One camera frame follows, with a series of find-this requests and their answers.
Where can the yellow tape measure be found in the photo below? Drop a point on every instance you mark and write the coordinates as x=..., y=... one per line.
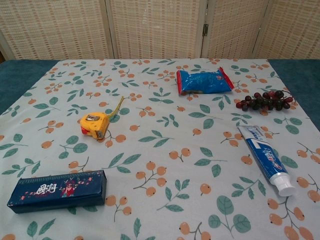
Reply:
x=93, y=122

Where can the floral leaf print tablecloth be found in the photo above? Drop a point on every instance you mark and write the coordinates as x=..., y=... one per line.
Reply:
x=160, y=150

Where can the blue snack bag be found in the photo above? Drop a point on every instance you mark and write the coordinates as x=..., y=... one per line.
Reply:
x=202, y=82

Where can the woven bamboo folding screen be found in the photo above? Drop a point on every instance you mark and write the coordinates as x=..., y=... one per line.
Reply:
x=155, y=30

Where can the metal screen hinge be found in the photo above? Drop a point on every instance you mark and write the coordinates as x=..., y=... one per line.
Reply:
x=205, y=29

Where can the dark red grape bunch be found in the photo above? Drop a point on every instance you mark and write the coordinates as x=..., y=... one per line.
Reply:
x=260, y=101

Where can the blue white toothpaste tube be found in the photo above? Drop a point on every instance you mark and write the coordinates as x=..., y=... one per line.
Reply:
x=265, y=155

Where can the dark blue printed box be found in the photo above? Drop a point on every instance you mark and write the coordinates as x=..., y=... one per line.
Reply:
x=57, y=192

